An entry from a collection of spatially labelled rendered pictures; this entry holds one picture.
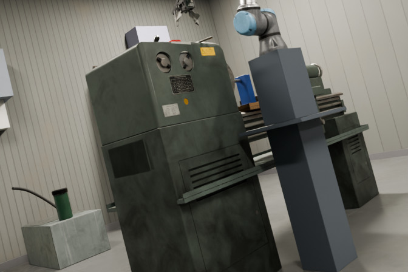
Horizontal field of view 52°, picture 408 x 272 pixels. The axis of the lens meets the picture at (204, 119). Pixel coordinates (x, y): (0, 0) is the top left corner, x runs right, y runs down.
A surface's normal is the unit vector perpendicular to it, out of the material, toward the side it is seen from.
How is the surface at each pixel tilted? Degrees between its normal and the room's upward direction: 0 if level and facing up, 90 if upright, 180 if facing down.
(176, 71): 90
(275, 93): 90
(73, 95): 90
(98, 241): 90
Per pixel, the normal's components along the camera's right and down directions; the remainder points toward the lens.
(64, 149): 0.63, -0.20
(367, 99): -0.73, 0.15
